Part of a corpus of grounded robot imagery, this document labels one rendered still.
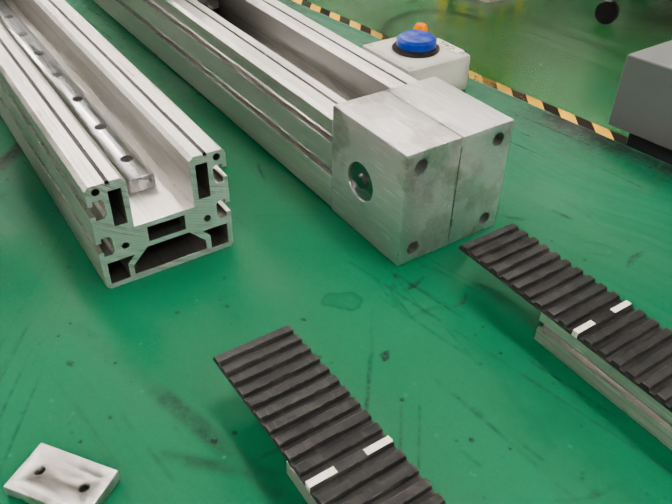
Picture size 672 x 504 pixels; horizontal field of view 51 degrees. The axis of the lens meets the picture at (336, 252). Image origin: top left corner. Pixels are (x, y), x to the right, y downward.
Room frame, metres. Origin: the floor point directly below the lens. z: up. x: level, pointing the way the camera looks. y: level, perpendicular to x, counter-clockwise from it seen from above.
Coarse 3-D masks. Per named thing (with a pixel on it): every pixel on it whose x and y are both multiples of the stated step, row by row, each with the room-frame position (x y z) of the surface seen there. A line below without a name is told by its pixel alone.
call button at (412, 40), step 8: (408, 32) 0.69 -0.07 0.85; (416, 32) 0.69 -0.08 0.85; (424, 32) 0.69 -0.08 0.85; (400, 40) 0.67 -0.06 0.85; (408, 40) 0.67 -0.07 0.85; (416, 40) 0.67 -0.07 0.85; (424, 40) 0.67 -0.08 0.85; (432, 40) 0.67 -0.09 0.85; (400, 48) 0.67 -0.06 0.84; (408, 48) 0.66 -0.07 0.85; (416, 48) 0.66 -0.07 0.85; (424, 48) 0.66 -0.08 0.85; (432, 48) 0.67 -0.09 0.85
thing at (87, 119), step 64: (0, 0) 0.81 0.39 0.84; (64, 0) 0.74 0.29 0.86; (0, 64) 0.57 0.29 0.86; (64, 64) 0.66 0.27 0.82; (128, 64) 0.57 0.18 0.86; (64, 128) 0.46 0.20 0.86; (128, 128) 0.52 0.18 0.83; (192, 128) 0.46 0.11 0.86; (64, 192) 0.43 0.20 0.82; (128, 192) 0.43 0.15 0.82; (192, 192) 0.42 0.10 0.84; (128, 256) 0.39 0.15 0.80; (192, 256) 0.41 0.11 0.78
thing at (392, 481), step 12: (408, 468) 0.21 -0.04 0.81; (384, 480) 0.20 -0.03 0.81; (396, 480) 0.20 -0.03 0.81; (408, 480) 0.20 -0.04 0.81; (420, 480) 0.20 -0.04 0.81; (360, 492) 0.20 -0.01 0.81; (372, 492) 0.19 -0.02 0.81; (384, 492) 0.19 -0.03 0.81; (396, 492) 0.20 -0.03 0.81; (408, 492) 0.19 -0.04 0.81; (420, 492) 0.19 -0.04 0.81; (432, 492) 0.20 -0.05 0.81
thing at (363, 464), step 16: (368, 448) 0.22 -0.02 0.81; (384, 448) 0.22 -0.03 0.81; (336, 464) 0.21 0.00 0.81; (352, 464) 0.21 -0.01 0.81; (368, 464) 0.21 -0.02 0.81; (384, 464) 0.21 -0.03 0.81; (400, 464) 0.21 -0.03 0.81; (304, 480) 0.20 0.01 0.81; (320, 480) 0.20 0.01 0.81; (336, 480) 0.20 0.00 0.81; (352, 480) 0.20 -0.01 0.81; (368, 480) 0.20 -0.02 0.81; (320, 496) 0.19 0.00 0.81; (336, 496) 0.19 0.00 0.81
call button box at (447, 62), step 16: (368, 48) 0.68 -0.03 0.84; (384, 48) 0.68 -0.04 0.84; (448, 48) 0.68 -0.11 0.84; (400, 64) 0.64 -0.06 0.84; (416, 64) 0.64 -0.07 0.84; (432, 64) 0.65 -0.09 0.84; (448, 64) 0.65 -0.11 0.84; (464, 64) 0.67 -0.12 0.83; (448, 80) 0.66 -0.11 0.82; (464, 80) 0.67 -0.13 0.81
